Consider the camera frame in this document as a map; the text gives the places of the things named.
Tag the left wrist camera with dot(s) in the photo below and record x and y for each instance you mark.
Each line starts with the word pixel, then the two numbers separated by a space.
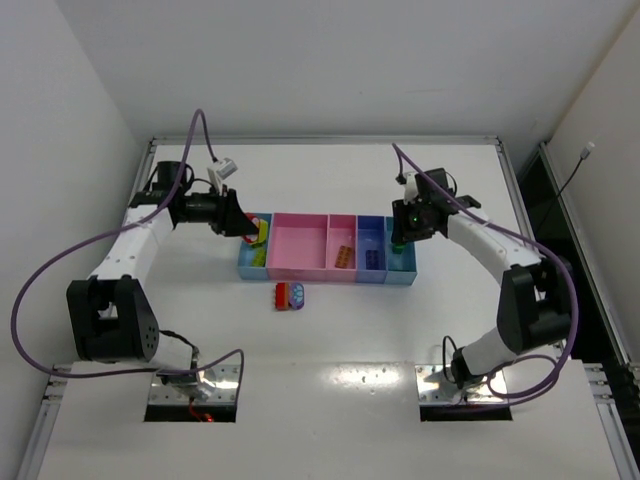
pixel 219 172

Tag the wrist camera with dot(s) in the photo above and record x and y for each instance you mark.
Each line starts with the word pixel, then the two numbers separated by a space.
pixel 219 172
pixel 409 182

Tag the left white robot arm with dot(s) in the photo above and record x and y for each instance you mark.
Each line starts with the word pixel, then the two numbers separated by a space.
pixel 111 317

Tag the small green square lego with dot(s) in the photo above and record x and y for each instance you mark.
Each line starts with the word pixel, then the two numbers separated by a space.
pixel 397 248

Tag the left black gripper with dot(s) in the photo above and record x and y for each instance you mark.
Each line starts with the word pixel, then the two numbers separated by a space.
pixel 223 212

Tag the small pink bin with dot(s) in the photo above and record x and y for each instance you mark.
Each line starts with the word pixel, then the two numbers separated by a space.
pixel 341 231

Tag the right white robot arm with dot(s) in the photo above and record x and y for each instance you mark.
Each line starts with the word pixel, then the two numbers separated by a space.
pixel 534 308

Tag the purple paw print lego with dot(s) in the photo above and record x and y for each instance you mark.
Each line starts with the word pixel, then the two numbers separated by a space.
pixel 296 296

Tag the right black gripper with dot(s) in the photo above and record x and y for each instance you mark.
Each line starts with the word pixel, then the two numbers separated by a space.
pixel 401 230

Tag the left light blue bin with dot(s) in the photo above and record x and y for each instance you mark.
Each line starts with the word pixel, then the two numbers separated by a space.
pixel 253 252

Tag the small lime lego brick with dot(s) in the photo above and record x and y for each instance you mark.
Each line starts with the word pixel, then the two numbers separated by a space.
pixel 259 258

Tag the yellow green red lego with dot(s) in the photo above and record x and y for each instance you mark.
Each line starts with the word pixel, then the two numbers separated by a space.
pixel 263 232

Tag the orange lego brick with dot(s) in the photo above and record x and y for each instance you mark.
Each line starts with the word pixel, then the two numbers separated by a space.
pixel 344 257

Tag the dark blue bin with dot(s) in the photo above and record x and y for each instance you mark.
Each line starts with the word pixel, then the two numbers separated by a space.
pixel 370 235

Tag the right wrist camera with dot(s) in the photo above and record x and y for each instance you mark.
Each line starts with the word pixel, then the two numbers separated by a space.
pixel 409 182

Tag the right light blue bin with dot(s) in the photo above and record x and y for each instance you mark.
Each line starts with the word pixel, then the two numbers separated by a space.
pixel 401 265

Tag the red orange lego stack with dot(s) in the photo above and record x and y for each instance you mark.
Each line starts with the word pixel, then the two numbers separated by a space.
pixel 281 296

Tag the red flower lego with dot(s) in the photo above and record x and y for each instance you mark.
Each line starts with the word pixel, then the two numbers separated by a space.
pixel 255 221

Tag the large pink bin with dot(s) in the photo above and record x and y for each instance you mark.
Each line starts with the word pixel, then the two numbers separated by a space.
pixel 297 249

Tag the light blue bin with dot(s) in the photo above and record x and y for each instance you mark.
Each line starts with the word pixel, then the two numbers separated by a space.
pixel 253 252
pixel 401 265

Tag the purple lego brick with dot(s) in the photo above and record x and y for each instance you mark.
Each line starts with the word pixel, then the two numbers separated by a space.
pixel 372 259

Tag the metal base plate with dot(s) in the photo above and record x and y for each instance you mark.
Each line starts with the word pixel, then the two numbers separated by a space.
pixel 434 390
pixel 215 386

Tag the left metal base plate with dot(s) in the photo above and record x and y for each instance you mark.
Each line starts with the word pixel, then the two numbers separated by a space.
pixel 215 386

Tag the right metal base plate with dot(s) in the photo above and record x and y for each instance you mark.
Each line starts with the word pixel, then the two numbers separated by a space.
pixel 434 390

